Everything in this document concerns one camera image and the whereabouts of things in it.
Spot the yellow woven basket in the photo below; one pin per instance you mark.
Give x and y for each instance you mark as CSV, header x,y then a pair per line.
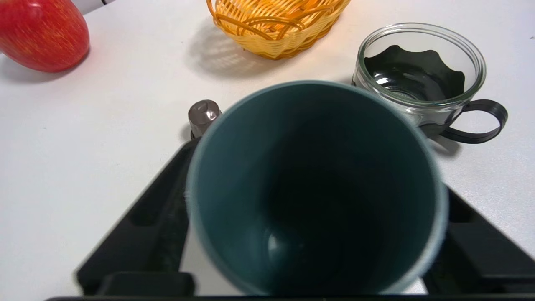
x,y
278,25

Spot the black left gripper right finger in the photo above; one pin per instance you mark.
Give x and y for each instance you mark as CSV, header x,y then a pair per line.
x,y
480,255

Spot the red apple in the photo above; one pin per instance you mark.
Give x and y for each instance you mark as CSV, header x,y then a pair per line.
x,y
42,32

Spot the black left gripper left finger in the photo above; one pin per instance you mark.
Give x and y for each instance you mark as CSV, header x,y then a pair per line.
x,y
142,234

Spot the glass cup with black holder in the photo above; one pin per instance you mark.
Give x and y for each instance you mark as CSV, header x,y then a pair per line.
x,y
422,79

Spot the grey-green plastic cup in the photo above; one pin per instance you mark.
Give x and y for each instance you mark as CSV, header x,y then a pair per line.
x,y
313,188

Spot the brown coffee capsule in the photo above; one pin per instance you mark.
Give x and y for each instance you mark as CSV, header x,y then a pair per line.
x,y
202,116

